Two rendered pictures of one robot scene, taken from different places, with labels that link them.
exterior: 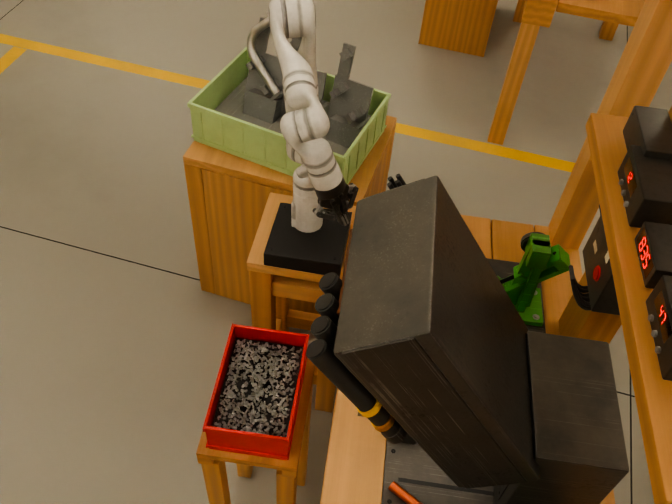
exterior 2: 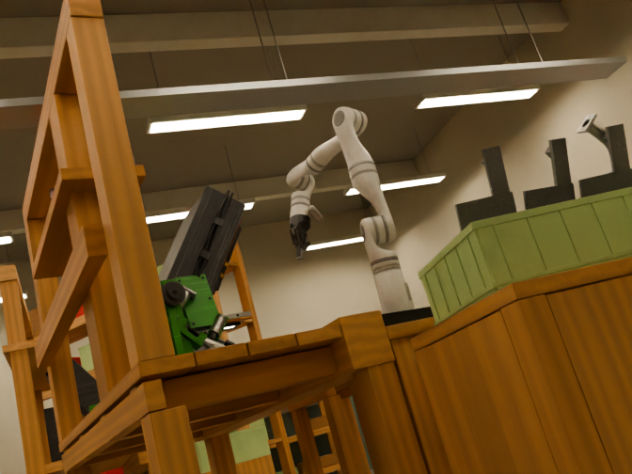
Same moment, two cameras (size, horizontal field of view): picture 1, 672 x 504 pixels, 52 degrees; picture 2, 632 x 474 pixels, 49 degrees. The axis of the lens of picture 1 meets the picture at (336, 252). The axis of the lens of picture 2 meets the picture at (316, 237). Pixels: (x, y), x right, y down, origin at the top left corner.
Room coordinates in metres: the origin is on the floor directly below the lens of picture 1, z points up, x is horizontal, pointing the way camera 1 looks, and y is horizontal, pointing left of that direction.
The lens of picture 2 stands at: (3.16, -1.28, 0.59)
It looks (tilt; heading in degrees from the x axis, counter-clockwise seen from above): 16 degrees up; 145
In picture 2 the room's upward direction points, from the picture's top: 16 degrees counter-clockwise
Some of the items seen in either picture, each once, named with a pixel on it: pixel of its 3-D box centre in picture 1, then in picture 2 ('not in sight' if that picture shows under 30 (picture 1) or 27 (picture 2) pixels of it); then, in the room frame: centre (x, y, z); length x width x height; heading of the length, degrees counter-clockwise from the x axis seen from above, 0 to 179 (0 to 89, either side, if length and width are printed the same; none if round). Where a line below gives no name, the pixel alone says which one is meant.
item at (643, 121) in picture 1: (650, 142); not in sight; (1.14, -0.62, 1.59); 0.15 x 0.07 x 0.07; 177
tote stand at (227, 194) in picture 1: (293, 209); (628, 445); (2.04, 0.20, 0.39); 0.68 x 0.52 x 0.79; 77
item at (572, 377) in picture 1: (549, 432); not in sight; (0.74, -0.51, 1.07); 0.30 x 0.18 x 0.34; 177
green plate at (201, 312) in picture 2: not in sight; (195, 303); (0.94, -0.33, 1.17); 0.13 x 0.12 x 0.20; 177
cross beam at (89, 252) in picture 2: not in sight; (62, 311); (0.84, -0.75, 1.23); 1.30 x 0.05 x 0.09; 177
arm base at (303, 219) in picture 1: (308, 202); (391, 289); (1.49, 0.10, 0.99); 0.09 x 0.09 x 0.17; 82
